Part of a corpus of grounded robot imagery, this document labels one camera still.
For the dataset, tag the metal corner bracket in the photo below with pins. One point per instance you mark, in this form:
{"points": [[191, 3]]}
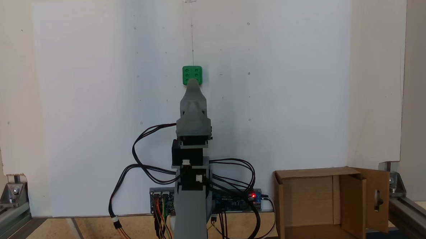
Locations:
{"points": [[393, 183], [12, 194]]}

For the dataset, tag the aluminium frame rail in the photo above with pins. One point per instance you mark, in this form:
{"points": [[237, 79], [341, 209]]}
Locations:
{"points": [[5, 223], [415, 215]]}

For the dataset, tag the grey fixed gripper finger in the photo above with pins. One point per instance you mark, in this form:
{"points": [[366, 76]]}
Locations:
{"points": [[193, 102]]}

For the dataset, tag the white paper sheet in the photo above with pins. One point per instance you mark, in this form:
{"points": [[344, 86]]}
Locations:
{"points": [[90, 103]]}

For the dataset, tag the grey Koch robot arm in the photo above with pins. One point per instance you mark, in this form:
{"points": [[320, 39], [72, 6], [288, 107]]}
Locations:
{"points": [[190, 214]]}

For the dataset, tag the brown cardboard box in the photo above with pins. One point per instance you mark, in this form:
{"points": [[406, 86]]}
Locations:
{"points": [[310, 201]]}

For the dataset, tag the green dice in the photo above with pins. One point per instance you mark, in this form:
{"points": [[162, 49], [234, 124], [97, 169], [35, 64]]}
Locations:
{"points": [[192, 72]]}

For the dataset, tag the blue circuit board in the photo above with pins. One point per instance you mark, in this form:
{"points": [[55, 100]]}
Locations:
{"points": [[234, 203]]}

